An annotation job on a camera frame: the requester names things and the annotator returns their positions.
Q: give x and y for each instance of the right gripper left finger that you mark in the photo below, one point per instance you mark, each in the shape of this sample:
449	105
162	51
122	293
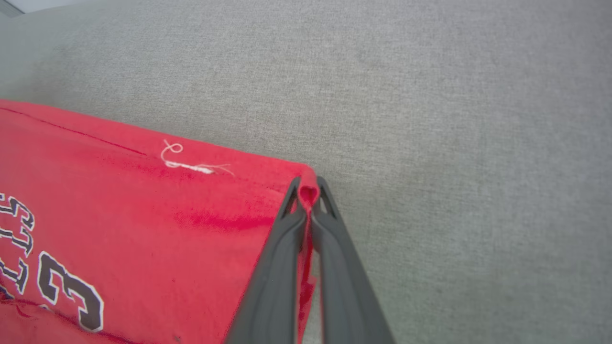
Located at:
275	282

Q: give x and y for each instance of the red white basketball jersey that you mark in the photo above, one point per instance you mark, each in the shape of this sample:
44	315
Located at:
143	229

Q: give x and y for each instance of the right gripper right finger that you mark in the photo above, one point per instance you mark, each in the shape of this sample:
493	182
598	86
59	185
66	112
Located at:
344	286

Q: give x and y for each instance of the white loose thread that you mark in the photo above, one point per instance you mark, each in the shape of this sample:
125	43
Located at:
186	163

